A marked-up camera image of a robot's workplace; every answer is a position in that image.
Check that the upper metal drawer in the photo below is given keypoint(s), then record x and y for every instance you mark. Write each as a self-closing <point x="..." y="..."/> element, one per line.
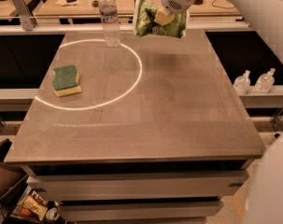
<point x="137" y="186"/>

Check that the green jalapeno chip bag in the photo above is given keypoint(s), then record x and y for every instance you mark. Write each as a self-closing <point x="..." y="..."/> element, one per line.
<point x="144" y="24"/>

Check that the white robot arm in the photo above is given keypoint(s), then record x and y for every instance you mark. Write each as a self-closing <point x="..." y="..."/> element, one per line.
<point x="264" y="203"/>

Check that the brown bin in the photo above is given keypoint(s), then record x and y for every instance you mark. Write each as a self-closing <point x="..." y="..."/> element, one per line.
<point x="9" y="175"/>

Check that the lower metal drawer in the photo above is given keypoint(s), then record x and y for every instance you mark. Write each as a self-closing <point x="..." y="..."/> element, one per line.
<point x="140" y="211"/>

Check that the green and yellow sponge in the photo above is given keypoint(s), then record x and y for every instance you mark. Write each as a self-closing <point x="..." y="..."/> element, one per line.
<point x="66" y="80"/>

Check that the left metal bracket post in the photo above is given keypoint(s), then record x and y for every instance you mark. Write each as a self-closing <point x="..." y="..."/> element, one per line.
<point x="27" y="19"/>

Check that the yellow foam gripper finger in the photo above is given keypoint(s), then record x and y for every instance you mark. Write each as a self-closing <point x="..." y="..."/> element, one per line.
<point x="162" y="18"/>

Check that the clear plastic water bottle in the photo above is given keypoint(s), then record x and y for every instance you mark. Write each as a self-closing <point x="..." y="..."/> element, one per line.
<point x="110" y="22"/>

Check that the brown snack bag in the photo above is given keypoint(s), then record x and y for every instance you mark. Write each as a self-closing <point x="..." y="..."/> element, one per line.
<point x="34" y="202"/>

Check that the metal drawer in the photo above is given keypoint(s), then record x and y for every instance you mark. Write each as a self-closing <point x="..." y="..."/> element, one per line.
<point x="137" y="186"/>
<point x="140" y="211"/>

